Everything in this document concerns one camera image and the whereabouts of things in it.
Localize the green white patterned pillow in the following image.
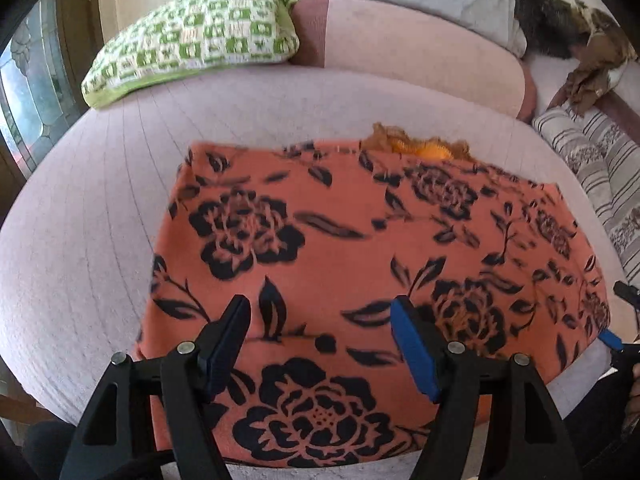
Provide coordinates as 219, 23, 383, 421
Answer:
81, 0, 299, 108

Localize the pink quilted bed cover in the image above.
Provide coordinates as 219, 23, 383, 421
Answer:
0, 62, 640, 480

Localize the striped grey white blanket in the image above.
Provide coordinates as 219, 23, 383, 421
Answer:
532, 106, 640, 287

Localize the orange floral black-print garment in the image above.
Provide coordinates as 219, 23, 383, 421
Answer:
136, 142, 611, 468

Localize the stained glass window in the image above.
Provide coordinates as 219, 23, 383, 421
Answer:
1, 0, 82, 178

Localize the brown crumpled cloth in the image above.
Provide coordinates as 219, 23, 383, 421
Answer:
548, 0, 638, 116

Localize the pink long bolster pillow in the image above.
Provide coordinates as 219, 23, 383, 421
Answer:
290, 0, 537, 124

